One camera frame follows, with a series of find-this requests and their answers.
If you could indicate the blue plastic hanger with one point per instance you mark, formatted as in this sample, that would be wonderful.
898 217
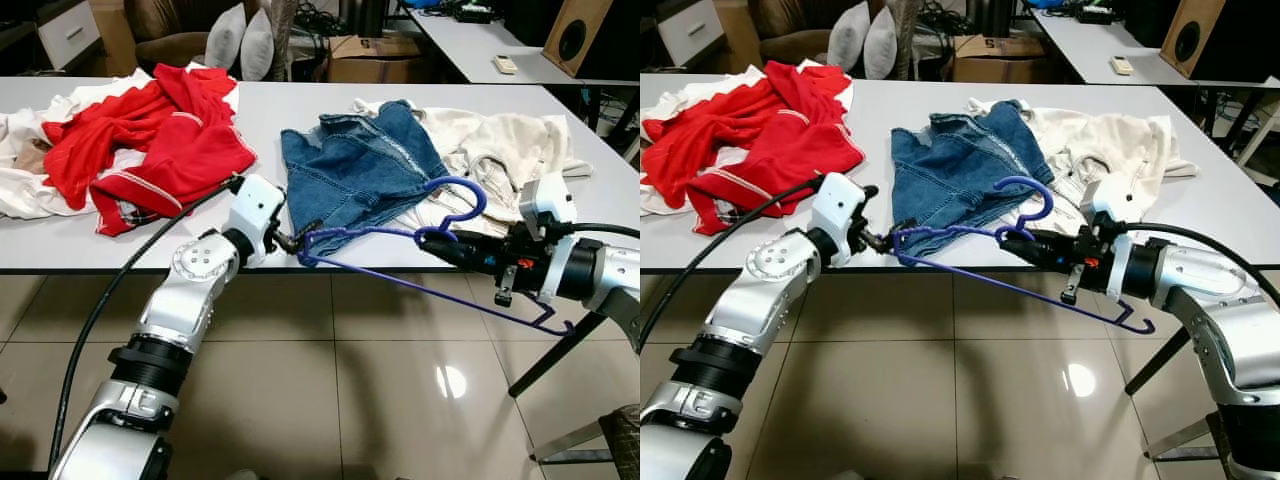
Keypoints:
480 197
1049 200

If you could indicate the blue denim jeans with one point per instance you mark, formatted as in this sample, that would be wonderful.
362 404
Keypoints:
950 165
350 165

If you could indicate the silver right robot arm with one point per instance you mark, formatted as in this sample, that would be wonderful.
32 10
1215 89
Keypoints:
1220 320
610 275

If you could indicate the black table leg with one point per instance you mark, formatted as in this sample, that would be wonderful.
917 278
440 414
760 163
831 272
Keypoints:
560 355
1158 360

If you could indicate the cream white jeans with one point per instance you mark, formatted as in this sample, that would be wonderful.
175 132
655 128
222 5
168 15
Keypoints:
1110 150
510 150

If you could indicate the red garment white trim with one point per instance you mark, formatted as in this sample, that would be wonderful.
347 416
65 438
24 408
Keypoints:
780 140
170 140

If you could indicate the brown cardboard box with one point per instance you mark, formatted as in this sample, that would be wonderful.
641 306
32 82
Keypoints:
990 58
375 58

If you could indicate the white remote control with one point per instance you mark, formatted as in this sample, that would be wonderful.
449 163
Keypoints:
505 65
1122 65

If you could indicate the silver table foot bar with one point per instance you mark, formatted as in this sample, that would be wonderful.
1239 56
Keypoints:
570 441
1180 439

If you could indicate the mottled brown pole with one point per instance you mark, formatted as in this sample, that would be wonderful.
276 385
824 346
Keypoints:
281 35
906 35

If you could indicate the brown wicker basket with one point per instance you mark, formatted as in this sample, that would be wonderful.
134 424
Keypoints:
620 445
1222 445

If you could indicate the black electronic device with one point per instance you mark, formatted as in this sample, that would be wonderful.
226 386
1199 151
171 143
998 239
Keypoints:
1095 13
475 13

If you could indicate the brown leather armchair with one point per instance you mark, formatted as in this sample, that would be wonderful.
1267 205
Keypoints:
165 30
785 25

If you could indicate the wooden speaker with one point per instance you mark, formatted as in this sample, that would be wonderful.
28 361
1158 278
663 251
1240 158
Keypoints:
575 35
1195 35

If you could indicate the white drawer cabinet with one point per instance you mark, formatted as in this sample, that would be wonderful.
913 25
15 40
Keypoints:
690 30
68 35

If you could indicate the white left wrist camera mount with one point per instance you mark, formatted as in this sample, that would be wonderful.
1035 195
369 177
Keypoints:
255 205
838 205

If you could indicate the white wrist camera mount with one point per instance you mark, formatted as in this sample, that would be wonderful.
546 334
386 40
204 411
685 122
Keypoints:
838 205
545 200
255 205
1105 200

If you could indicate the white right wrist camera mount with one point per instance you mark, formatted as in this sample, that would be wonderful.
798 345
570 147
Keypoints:
1105 200
545 200

